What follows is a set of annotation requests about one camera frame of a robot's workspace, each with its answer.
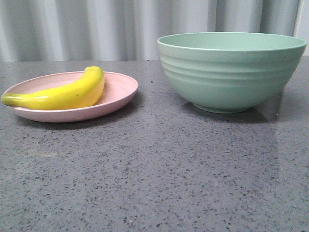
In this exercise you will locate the yellow banana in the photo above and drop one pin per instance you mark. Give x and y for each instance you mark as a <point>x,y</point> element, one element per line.
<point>83,92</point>

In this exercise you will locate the green ribbed bowl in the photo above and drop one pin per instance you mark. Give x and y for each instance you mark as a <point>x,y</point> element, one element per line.
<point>229,72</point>

